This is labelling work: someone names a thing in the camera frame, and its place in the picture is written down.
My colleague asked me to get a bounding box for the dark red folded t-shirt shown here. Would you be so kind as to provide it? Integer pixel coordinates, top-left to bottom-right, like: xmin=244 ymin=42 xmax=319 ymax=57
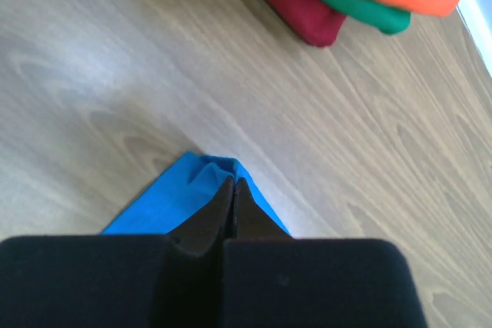
xmin=265 ymin=0 xmax=346 ymax=48

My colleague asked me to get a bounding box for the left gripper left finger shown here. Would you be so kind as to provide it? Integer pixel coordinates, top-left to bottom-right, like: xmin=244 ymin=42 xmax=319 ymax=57
xmin=1 ymin=178 xmax=234 ymax=327

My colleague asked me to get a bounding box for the green folded t-shirt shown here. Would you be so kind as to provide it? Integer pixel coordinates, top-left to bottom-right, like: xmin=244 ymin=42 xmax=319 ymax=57
xmin=321 ymin=0 xmax=411 ymax=35

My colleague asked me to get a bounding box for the blue t-shirt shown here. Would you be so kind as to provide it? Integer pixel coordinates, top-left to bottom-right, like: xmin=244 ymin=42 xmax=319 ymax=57
xmin=102 ymin=151 xmax=288 ymax=235

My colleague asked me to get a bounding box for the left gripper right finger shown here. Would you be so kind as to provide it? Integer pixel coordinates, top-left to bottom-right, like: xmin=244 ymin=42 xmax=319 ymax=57
xmin=222 ymin=180 xmax=427 ymax=327

